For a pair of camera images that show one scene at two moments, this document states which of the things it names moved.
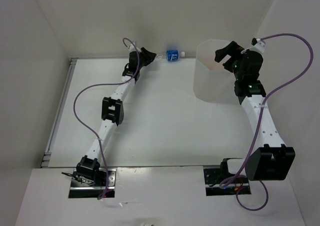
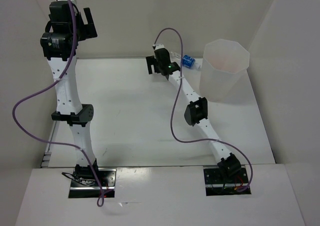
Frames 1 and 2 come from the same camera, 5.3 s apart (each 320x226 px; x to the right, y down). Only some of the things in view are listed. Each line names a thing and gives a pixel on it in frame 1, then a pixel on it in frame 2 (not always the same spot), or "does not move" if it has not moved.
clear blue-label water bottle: [171, 55] to [189, 62]
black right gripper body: [238, 73] to [151, 60]
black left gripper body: [140, 64] to [84, 31]
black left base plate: [79, 190] does not move
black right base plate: [213, 176] does not move
